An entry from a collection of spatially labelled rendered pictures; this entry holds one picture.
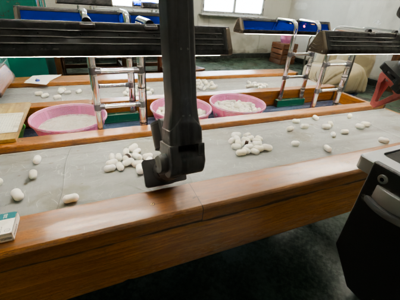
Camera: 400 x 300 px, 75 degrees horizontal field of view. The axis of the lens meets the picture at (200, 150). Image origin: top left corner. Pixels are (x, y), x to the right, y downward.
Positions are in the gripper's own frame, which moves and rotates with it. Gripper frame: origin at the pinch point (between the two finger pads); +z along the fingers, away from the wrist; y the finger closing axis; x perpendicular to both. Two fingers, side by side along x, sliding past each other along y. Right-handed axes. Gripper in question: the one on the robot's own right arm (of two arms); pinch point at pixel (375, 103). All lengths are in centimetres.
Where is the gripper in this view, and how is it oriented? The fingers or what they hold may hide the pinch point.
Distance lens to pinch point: 71.5
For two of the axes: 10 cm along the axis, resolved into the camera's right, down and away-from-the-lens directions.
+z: -2.4, 5.5, 8.0
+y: -9.1, 1.5, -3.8
